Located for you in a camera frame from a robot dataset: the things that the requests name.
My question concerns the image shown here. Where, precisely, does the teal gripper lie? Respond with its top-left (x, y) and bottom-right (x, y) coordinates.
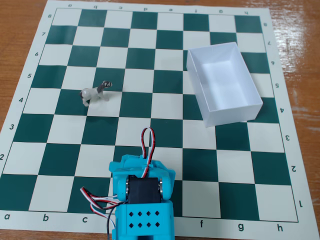
top-left (109, 154), bottom-right (176, 201)

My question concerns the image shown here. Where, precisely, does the small white grey toy horse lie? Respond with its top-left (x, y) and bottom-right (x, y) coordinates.
top-left (79, 80), bottom-right (115, 107)

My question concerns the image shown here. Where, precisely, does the white rectangular open box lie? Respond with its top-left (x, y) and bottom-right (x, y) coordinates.
top-left (186, 41), bottom-right (264, 128)

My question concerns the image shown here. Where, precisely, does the green and white chessboard mat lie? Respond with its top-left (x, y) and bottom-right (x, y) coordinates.
top-left (0, 0), bottom-right (310, 240)

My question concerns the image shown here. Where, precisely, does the red white black gripper cable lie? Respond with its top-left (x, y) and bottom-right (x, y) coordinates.
top-left (138, 126), bottom-right (157, 179)

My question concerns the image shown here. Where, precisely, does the red white black elbow cable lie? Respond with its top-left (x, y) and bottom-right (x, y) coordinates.
top-left (105, 204), bottom-right (119, 240)

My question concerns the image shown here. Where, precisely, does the red white black wrist cable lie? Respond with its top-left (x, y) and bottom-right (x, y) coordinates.
top-left (79, 186), bottom-right (121, 216)

